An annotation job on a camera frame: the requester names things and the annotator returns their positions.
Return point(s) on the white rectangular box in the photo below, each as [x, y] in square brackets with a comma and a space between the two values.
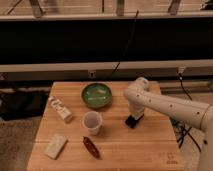
[65, 114]

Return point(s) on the beige sponge block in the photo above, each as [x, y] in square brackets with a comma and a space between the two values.
[55, 146]

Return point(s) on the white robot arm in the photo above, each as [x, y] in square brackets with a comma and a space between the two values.
[196, 114]

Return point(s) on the translucent plastic cup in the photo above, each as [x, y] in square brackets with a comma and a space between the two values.
[92, 121]

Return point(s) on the brown oblong object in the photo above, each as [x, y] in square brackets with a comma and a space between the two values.
[91, 147]

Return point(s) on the green bowl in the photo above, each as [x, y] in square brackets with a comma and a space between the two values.
[96, 95]

